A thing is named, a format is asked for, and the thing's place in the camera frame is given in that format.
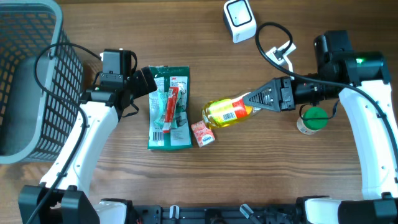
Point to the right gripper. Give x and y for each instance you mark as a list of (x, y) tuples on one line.
[(280, 94)]

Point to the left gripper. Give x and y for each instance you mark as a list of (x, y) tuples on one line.
[(142, 88)]

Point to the red snack stick wrapper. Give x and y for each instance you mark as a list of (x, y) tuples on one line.
[(170, 108)]

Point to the green lid white jar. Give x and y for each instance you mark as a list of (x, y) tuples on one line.
[(312, 121)]

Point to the yellow Vim dish soap bottle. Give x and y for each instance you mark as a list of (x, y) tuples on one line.
[(227, 111)]

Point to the green 3M gloves package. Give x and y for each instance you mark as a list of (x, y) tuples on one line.
[(179, 138)]

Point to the red tissue pack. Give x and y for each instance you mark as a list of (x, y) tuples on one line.
[(202, 134)]

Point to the mint green sachet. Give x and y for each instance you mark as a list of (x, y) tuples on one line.
[(160, 118)]

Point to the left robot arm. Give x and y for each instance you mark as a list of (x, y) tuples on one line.
[(62, 195)]

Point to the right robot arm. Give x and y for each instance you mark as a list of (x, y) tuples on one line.
[(361, 82)]

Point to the white barcode scanner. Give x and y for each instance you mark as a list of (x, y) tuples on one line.
[(239, 20)]

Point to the grey plastic mesh basket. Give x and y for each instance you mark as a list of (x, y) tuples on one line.
[(38, 72)]

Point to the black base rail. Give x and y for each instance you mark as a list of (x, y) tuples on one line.
[(278, 214)]

